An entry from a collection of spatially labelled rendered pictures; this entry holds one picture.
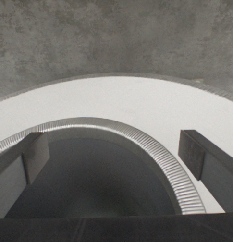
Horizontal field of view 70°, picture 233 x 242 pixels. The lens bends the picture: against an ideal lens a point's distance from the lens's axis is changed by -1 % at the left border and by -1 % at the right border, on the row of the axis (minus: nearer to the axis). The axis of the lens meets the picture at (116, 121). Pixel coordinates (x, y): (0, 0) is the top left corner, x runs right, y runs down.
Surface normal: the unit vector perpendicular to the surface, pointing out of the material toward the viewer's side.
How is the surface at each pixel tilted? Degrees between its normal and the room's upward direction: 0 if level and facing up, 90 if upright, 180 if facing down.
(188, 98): 90
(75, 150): 8
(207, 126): 90
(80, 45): 0
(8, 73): 0
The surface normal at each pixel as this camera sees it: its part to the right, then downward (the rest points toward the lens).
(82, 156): -0.03, 0.65
